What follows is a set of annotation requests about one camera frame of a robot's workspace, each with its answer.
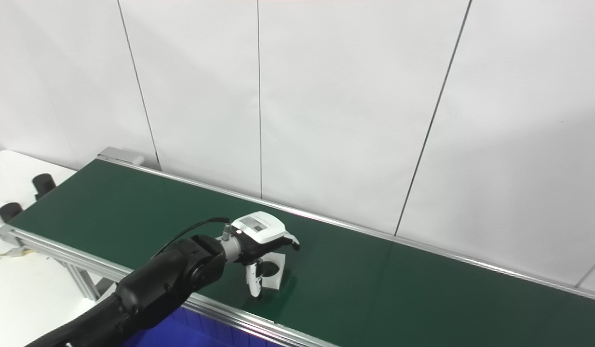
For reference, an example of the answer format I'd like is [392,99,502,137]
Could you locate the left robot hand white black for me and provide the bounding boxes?
[230,211,300,299]

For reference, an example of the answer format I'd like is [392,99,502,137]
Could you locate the white square part round hole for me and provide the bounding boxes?
[257,253,284,290]

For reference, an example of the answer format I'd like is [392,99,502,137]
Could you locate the blue plastic bin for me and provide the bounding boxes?
[124,306,279,347]

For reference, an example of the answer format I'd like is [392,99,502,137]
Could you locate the grey conveyor motor housing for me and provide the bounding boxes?
[97,147,145,167]

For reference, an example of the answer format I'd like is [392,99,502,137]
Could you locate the green conveyor belt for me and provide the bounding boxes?
[8,159,595,347]
[0,157,595,347]

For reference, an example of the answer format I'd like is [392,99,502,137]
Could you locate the aluminium conveyor leg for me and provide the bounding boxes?
[64,263,101,300]

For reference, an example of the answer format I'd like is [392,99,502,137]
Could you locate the black cylinder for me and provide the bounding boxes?
[0,202,23,223]
[32,173,55,199]

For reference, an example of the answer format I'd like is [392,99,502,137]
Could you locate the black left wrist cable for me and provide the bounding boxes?
[150,218,230,261]

